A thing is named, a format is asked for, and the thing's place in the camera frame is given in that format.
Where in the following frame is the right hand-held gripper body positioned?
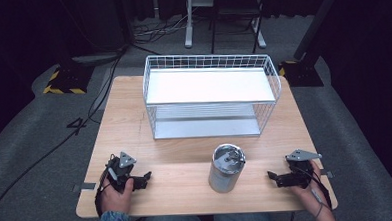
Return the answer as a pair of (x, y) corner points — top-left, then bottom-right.
(280, 147), (324, 190)

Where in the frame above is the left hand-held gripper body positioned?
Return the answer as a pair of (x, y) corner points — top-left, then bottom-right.
(104, 150), (145, 194)

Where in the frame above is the silver metal can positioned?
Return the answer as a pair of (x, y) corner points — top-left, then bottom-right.
(207, 142), (248, 195)

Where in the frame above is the white wire shelf rack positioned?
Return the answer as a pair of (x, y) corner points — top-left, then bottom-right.
(141, 49), (285, 142)

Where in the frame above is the person's right hand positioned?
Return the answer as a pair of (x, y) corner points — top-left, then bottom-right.
(287, 159), (333, 214)

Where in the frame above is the person's left hand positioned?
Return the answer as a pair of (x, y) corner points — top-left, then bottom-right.
(98, 176), (136, 217)

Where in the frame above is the yellow-black striped stand base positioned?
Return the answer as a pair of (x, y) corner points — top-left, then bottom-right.
(277, 58), (325, 89)
(41, 63), (96, 97)

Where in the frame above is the black stand pole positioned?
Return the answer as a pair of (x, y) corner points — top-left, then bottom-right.
(290, 0), (349, 62)

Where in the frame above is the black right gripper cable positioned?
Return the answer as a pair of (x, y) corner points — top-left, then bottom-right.
(295, 164), (334, 220)

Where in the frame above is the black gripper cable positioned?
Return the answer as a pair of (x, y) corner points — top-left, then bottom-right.
(92, 154), (119, 219)
(295, 164), (334, 220)

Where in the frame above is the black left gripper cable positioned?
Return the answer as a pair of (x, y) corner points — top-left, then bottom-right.
(92, 154), (119, 219)

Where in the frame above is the long black floor cable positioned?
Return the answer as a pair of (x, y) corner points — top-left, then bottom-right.
(0, 41), (172, 221)

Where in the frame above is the bundle of floor cables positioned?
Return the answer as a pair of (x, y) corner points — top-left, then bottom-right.
(131, 6), (202, 38)

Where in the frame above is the black metal chair frame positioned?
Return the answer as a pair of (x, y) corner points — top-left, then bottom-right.
(207, 0), (272, 57)

